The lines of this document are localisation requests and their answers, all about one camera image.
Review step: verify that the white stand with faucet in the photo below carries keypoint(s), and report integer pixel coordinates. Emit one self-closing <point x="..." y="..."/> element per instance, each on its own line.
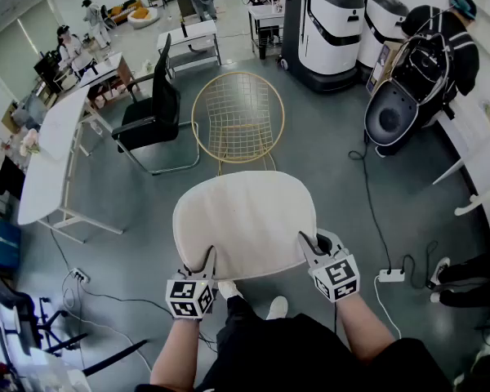
<point x="265" y="14"/>

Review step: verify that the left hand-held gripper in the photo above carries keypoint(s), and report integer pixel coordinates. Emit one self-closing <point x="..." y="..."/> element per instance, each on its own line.
<point x="188" y="296"/>

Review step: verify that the yellow sofa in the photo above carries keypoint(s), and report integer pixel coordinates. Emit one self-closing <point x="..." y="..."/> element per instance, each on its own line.
<point x="124" y="11"/>

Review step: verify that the person's black clothing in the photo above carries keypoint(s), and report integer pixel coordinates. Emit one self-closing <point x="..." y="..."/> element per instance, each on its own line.
<point x="277" y="353"/>

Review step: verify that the white counter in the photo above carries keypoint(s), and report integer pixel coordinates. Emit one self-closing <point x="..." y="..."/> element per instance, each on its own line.
<point x="482" y="149"/>

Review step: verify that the white desk with wooden side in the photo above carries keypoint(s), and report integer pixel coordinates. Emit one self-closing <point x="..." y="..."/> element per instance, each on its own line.
<point x="106" y="69"/>

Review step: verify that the person's white shoe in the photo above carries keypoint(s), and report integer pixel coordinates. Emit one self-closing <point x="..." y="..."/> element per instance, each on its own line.
<point x="277" y="306"/>
<point x="230" y="289"/>

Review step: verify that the person's right white shoe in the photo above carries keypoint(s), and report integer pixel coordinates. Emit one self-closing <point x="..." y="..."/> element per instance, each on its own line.
<point x="277" y="306"/>

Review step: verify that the black tripod stand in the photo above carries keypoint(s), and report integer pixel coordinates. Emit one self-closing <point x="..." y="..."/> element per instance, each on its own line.
<point x="45" y="329"/>

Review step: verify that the white cloth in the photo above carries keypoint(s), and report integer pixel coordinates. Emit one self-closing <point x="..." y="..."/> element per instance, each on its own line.
<point x="245" y="219"/>

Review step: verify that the black shell with round grille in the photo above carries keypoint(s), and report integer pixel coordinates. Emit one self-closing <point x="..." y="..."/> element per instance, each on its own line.
<point x="390" y="118"/>

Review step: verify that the person's left white shoe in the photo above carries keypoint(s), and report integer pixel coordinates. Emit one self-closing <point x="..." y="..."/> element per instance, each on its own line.
<point x="230" y="289"/>

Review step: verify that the person's left forearm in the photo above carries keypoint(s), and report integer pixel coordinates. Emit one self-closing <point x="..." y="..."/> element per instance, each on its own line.
<point x="175" y="353"/>

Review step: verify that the black office chair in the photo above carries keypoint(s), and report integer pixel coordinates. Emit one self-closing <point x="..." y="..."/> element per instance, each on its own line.
<point x="147" y="121"/>

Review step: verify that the pale flower bunch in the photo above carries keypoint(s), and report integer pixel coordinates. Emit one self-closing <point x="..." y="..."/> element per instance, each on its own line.
<point x="29" y="141"/>

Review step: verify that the person's right forearm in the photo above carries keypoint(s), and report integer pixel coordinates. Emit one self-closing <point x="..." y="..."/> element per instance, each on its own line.
<point x="363" y="329"/>

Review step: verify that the white rectangular table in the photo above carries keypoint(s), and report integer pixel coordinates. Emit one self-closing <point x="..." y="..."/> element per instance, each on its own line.
<point x="190" y="33"/>

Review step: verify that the cardboard box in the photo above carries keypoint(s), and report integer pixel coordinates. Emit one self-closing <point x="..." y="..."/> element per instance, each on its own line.
<point x="381" y="65"/>

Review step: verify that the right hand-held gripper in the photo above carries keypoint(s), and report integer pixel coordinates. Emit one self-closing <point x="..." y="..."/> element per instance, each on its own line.
<point x="337" y="278"/>

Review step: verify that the white and black delivery robot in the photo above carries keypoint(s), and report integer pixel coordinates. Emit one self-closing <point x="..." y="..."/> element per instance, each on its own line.
<point x="381" y="23"/>
<point x="330" y="35"/>

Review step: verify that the white oval table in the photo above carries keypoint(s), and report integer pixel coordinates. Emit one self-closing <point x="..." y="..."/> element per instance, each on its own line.
<point x="53" y="149"/>

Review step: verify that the blue box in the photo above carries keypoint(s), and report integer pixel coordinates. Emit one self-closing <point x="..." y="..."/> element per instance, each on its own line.
<point x="0" y="235"/>

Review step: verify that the white power strip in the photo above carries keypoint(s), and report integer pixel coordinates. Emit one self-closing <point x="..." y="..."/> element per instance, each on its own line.
<point x="392" y="275"/>
<point x="81" y="275"/>

